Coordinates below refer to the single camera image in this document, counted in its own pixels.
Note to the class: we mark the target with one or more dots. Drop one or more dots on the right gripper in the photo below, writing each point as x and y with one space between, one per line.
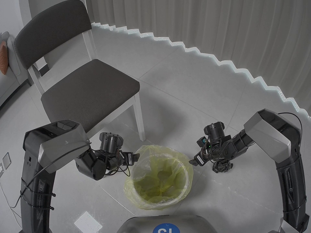
205 158

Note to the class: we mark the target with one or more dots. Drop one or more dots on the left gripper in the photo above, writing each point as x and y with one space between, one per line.
125 158

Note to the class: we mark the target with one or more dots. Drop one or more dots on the black plastic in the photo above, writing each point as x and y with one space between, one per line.
222 166

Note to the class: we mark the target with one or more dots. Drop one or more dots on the yellow plastic bag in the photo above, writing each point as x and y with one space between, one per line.
155 176

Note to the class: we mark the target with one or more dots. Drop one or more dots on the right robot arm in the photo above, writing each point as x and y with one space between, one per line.
267 135

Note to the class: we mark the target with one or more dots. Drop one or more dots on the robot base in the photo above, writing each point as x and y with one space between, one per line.
145 226

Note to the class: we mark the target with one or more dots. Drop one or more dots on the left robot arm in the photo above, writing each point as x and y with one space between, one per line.
60 144

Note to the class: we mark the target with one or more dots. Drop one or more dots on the white trash bin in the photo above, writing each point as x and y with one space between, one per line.
158 203

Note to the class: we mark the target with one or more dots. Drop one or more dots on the grey white chair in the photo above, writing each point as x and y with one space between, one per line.
90 86

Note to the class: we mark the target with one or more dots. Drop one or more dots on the white curtain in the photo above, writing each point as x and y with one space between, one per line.
218 20

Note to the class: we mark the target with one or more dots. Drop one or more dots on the pale grey sofa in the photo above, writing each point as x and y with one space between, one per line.
14 69

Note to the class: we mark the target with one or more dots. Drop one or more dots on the orange-brown pillow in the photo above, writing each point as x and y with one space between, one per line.
3 57

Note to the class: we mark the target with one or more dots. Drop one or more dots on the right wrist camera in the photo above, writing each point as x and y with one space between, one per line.
203 141

